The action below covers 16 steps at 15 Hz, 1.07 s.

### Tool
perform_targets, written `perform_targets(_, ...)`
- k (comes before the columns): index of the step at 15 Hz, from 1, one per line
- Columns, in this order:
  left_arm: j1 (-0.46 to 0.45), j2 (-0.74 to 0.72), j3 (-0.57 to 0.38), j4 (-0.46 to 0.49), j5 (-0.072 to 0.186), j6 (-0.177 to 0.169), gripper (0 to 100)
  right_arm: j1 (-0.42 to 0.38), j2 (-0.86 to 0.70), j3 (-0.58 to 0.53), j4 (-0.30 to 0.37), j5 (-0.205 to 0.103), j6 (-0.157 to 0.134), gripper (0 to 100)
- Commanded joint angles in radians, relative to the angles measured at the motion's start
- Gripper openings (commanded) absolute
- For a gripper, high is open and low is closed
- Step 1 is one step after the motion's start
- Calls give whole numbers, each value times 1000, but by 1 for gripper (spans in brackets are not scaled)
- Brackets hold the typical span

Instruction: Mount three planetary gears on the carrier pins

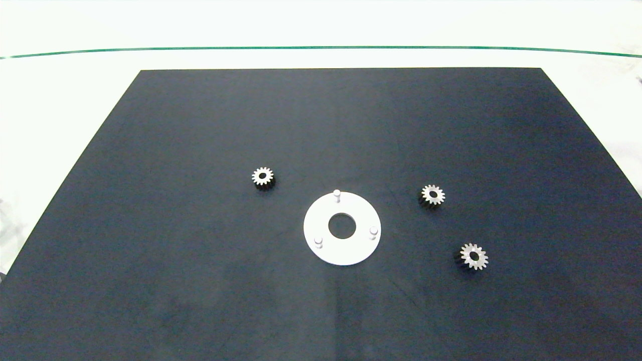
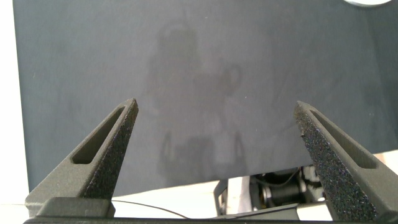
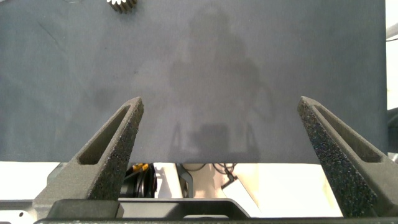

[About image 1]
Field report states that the small steel planetary gear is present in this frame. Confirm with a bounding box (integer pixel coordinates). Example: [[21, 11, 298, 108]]
[[418, 184, 446, 210], [454, 243, 490, 271], [251, 166, 276, 192]]

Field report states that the round white pin plate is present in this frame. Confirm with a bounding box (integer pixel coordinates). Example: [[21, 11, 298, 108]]
[[303, 189, 382, 266]]

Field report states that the black table mat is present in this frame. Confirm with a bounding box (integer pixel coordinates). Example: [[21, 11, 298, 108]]
[[0, 68, 642, 361]]

